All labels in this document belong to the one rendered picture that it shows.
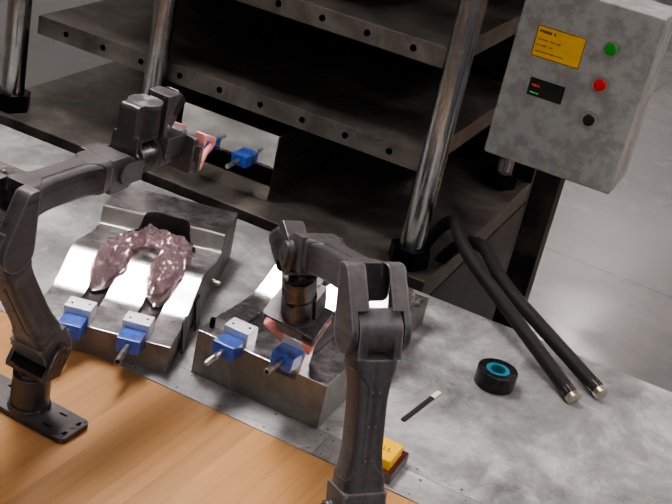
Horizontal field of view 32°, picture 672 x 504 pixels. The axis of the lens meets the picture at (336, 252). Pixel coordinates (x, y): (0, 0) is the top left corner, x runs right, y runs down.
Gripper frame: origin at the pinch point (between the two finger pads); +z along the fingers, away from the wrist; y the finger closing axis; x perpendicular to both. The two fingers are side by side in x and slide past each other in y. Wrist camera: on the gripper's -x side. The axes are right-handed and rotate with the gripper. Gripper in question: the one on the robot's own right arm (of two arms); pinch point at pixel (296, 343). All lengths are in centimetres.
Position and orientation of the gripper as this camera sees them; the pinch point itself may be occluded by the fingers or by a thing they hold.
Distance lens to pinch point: 204.2
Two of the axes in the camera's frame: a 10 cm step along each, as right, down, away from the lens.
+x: -4.9, 6.6, -5.7
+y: -8.7, -4.1, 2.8
